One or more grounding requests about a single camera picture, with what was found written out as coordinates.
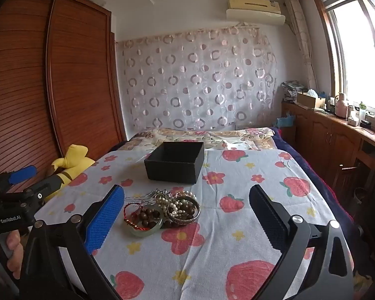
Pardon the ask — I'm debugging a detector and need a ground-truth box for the brown wooden wardrobe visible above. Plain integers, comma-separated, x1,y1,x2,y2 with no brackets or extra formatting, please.
0,0,127,182

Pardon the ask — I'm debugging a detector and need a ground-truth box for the strawberry print bed sheet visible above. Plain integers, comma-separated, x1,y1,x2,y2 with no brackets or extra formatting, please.
34,148,356,300

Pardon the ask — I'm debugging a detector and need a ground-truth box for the blue bag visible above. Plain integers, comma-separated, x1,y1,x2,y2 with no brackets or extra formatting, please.
276,114,296,129

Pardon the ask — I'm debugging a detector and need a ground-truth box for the small wooden bead bracelet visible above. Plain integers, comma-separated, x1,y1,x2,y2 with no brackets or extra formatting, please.
175,198,198,218

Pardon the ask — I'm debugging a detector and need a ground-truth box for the yellow plush toy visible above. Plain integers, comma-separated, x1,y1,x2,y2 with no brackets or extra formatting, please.
45,144,96,201

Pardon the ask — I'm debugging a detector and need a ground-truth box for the window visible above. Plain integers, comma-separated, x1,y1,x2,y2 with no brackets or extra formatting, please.
312,0,375,120

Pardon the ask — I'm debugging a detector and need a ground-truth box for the pink kettle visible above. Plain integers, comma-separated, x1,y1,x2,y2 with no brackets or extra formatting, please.
334,92,349,119

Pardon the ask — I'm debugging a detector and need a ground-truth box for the floral quilt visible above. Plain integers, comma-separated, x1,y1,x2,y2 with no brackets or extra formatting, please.
125,127,279,152

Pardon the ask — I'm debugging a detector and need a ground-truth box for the circle pattern sheer curtain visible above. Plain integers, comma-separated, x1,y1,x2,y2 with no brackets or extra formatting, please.
120,26,277,131

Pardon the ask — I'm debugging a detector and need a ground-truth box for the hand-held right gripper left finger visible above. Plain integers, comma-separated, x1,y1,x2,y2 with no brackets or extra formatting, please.
25,184,126,300

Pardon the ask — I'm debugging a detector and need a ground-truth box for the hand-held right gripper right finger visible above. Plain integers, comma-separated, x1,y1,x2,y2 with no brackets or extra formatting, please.
249,184,354,300

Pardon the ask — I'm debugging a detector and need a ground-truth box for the cardboard box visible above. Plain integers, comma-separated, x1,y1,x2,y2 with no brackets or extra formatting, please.
296,92,326,110

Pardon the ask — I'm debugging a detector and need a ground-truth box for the silver hair comb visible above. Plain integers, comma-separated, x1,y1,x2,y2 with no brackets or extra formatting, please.
125,189,171,206

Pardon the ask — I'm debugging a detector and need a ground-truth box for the wooden chair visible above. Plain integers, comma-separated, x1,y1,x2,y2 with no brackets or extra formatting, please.
334,142,375,229

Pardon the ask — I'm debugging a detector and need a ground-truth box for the person's left hand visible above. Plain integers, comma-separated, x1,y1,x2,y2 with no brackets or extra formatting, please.
0,229,24,280

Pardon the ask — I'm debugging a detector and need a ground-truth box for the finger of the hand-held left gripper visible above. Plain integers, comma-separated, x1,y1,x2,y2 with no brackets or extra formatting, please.
28,171,70,199
0,165,38,188

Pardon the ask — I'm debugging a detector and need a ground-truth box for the black box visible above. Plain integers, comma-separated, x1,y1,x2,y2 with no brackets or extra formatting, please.
144,141,205,185

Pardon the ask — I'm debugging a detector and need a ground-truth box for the green jade bangle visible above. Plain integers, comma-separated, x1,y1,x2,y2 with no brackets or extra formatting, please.
129,212,165,236

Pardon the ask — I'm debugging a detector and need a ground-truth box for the silver metal bangle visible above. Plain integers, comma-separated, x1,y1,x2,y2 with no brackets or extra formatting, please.
166,196,201,226

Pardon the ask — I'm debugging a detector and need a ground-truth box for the patterned window curtain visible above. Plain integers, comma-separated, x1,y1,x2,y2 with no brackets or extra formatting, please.
284,0,319,92

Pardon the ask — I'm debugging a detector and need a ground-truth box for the wall air conditioner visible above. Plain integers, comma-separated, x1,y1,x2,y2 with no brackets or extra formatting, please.
225,0,286,26

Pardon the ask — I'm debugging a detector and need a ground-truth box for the red string bracelet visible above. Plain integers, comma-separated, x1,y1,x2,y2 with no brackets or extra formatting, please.
123,202,151,227

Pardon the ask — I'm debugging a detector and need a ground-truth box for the patterned cloth pile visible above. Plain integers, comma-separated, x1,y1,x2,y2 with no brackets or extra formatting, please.
281,80,307,102

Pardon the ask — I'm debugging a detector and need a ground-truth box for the brown wooden cabinet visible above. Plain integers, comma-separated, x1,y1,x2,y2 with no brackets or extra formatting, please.
281,100,375,213

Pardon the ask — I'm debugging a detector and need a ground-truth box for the dark blue blanket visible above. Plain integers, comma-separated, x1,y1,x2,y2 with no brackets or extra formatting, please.
269,127,375,258

